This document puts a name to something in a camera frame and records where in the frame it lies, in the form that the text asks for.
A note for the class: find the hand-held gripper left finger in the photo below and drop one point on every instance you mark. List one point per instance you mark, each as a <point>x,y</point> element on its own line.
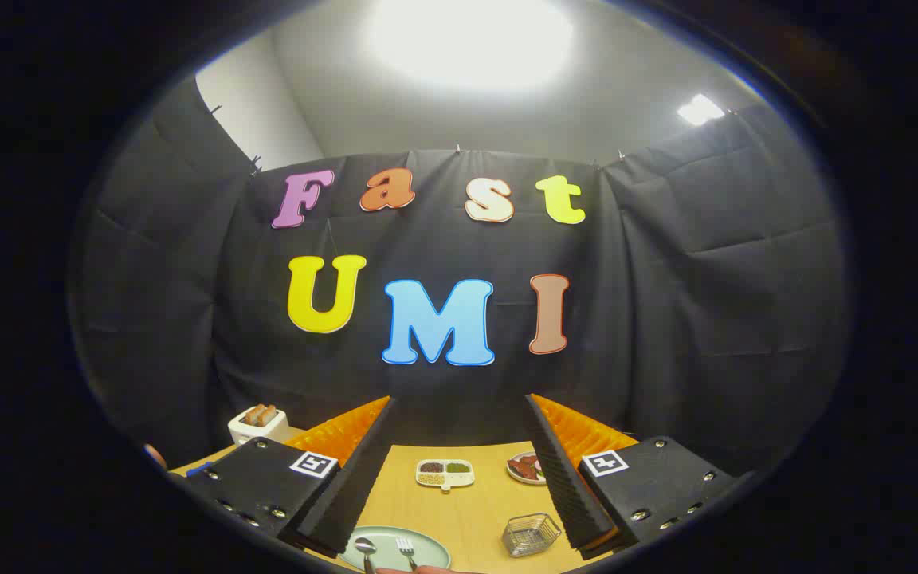
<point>363,478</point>

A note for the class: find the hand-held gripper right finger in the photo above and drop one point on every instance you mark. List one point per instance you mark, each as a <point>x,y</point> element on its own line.
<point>559,478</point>

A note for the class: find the plate with meat and salad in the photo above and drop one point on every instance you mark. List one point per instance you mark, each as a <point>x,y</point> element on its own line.
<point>524,469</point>

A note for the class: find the white divided dish with beans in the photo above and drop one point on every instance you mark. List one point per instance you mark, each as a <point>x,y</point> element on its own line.
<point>445,473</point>

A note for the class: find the pale green plate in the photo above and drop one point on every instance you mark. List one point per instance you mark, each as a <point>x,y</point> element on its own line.
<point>427,548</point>

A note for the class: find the brown toast slice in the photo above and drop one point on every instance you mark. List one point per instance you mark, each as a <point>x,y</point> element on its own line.
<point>268,413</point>
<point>253,414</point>

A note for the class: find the white toaster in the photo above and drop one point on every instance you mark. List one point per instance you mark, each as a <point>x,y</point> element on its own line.
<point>256,430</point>

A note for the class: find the blue towel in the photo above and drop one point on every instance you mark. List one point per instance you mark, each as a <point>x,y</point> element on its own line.
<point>198,469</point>

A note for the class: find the small ceiling light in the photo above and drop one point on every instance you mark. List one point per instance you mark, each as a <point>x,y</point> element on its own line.
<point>700,109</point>

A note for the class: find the large ceiling light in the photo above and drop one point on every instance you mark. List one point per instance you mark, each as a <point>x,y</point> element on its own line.
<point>471,40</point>

